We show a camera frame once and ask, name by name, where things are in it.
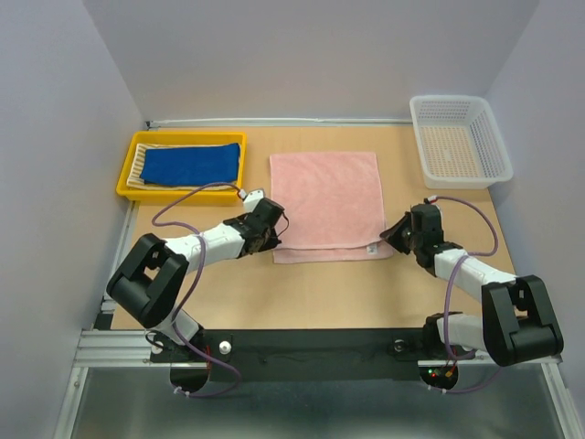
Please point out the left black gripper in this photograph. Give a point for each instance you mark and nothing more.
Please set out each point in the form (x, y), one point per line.
(271, 242)

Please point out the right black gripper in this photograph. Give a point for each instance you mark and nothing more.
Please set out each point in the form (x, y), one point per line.
(392, 234)

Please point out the pink towel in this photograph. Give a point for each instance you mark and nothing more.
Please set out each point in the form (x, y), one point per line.
(334, 207)

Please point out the blue towel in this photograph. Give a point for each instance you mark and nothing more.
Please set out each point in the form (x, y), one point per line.
(191, 166)

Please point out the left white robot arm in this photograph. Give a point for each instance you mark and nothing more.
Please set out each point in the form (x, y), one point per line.
(147, 282)

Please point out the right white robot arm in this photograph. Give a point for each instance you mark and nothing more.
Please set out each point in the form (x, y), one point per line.
(517, 321)

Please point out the yellow plastic tray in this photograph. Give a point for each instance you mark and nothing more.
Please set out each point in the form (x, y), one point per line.
(212, 194)

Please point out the white plastic basket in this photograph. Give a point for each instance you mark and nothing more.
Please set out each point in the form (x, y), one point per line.
(459, 142)

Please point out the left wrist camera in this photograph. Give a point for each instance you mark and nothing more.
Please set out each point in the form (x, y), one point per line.
(251, 199)

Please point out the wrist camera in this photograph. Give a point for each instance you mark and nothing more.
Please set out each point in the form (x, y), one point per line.
(433, 201)
(251, 199)

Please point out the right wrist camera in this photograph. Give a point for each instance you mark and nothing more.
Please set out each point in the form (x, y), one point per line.
(433, 201)

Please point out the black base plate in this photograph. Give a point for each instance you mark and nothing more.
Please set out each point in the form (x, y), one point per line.
(310, 355)

